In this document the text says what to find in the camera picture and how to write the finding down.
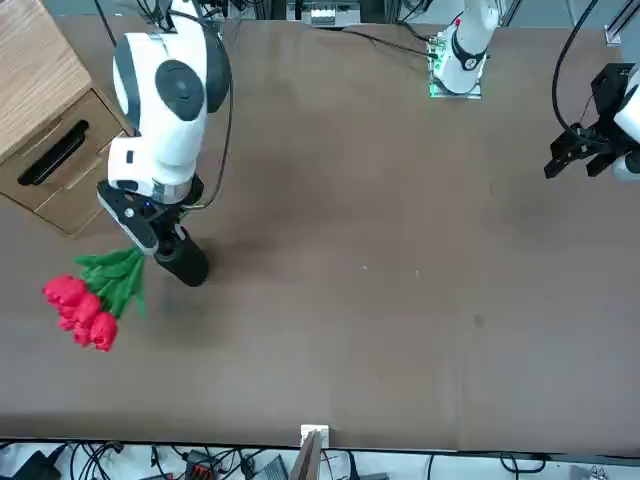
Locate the black cylindrical vase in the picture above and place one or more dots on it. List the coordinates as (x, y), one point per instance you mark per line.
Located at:
(187, 265)

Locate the wooden drawer box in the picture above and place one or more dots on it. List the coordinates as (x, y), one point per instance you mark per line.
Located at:
(40, 75)

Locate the aluminium profile rail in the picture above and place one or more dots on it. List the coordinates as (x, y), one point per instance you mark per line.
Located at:
(614, 32)

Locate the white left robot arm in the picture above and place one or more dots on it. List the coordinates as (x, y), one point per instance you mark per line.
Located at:
(467, 50)

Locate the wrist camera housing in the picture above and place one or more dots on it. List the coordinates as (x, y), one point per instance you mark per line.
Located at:
(132, 225)

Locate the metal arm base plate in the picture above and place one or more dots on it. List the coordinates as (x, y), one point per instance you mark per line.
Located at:
(475, 94)

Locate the white power strip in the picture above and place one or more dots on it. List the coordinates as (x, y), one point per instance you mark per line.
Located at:
(322, 15)

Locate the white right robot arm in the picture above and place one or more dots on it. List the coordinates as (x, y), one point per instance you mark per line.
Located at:
(165, 140)

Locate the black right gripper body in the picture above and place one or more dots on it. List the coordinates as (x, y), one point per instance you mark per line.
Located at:
(167, 217)

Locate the aluminium profile post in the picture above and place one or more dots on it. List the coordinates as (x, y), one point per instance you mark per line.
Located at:
(315, 435)

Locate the black hub orange ports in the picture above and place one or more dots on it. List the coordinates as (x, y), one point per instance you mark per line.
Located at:
(200, 470)

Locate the red tulip bouquet green leaves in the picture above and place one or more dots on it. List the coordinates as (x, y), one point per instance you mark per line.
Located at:
(90, 310)

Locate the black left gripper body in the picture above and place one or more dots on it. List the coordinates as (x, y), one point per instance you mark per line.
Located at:
(612, 90)

